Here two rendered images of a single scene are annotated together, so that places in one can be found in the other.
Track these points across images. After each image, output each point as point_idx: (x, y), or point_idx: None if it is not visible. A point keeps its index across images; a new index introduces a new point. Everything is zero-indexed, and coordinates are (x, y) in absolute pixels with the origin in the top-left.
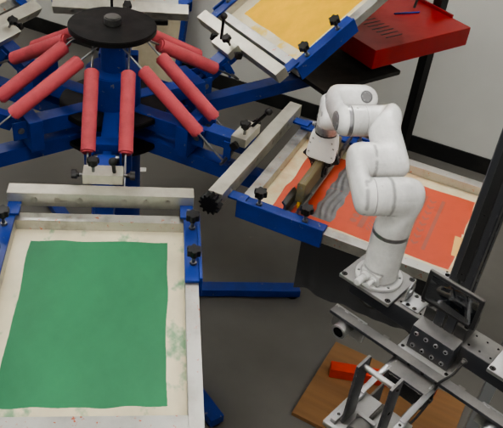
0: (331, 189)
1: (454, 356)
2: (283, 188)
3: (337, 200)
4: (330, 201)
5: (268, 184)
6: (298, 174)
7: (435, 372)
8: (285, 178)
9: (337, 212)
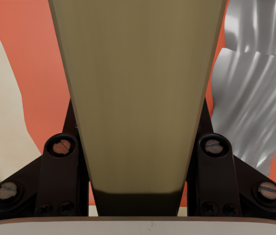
0: (240, 63)
1: None
2: (34, 143)
3: None
4: (241, 135)
5: None
6: (3, 17)
7: None
8: None
9: None
